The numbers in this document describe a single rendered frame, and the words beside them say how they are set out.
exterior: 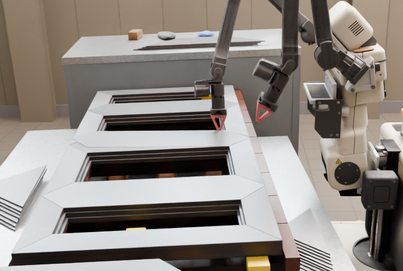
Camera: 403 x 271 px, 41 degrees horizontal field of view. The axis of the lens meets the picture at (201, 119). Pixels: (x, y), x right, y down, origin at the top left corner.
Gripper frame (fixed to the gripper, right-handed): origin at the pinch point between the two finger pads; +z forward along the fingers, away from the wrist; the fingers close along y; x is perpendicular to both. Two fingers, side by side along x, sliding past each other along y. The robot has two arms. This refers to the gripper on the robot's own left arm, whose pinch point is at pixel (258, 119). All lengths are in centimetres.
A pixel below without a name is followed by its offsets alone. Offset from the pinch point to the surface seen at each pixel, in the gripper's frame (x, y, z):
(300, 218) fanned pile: 24.9, 24.5, 18.4
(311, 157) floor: 86, -192, 68
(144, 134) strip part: -36, -20, 33
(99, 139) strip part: -53, -15, 42
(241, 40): -9, -112, -4
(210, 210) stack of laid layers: -6.9, 39.1, 21.8
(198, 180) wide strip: -12.8, 24.2, 21.5
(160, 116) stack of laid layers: -33, -48, 34
